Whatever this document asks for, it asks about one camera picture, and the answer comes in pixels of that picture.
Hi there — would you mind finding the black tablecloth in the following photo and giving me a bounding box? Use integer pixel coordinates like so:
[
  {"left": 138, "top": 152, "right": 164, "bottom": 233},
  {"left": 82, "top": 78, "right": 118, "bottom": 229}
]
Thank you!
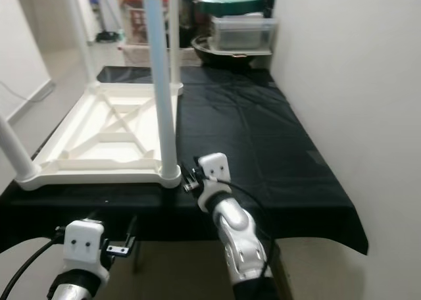
[{"left": 0, "top": 64, "right": 370, "bottom": 257}]

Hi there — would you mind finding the black wok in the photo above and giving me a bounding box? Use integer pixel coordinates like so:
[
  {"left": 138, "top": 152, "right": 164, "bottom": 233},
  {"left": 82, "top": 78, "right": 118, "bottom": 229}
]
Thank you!
[{"left": 190, "top": 36, "right": 275, "bottom": 68}]

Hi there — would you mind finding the beige stone bench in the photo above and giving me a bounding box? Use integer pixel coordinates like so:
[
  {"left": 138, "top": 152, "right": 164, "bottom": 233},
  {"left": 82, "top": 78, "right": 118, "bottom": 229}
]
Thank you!
[{"left": 121, "top": 43, "right": 203, "bottom": 68}]

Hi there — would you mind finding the clear plastic storage box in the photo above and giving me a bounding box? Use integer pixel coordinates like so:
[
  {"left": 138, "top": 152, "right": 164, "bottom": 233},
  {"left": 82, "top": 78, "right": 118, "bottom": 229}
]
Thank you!
[{"left": 210, "top": 15, "right": 279, "bottom": 51}]

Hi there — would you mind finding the black plastic bag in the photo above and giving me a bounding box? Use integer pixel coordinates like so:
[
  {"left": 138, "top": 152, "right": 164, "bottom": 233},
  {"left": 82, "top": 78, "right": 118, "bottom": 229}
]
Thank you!
[{"left": 180, "top": 0, "right": 203, "bottom": 48}]

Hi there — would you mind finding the black floor mop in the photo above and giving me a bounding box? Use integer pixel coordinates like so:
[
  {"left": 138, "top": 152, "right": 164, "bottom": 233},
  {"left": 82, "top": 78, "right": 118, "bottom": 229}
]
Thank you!
[{"left": 95, "top": 0, "right": 120, "bottom": 43}]

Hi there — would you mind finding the orange lid storage box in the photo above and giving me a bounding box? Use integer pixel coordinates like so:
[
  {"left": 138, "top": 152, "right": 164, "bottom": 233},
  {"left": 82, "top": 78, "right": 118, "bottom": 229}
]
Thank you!
[{"left": 112, "top": 0, "right": 173, "bottom": 46}]

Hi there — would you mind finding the green plastic lid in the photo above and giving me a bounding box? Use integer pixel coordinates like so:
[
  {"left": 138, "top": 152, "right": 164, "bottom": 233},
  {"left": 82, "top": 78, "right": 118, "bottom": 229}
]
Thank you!
[{"left": 197, "top": 0, "right": 268, "bottom": 17}]

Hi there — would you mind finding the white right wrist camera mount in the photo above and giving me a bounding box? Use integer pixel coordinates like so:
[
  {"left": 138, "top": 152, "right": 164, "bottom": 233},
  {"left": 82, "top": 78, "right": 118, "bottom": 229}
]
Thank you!
[{"left": 197, "top": 152, "right": 233, "bottom": 213}]

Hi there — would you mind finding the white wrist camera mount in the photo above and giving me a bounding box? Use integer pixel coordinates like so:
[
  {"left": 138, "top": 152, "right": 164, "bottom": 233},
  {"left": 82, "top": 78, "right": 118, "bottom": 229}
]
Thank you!
[
  {"left": 197, "top": 152, "right": 233, "bottom": 213},
  {"left": 63, "top": 219, "right": 112, "bottom": 286}
]

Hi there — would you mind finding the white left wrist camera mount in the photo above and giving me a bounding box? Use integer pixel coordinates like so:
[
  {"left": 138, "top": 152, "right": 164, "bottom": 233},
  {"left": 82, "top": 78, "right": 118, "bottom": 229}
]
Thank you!
[{"left": 63, "top": 219, "right": 112, "bottom": 286}]

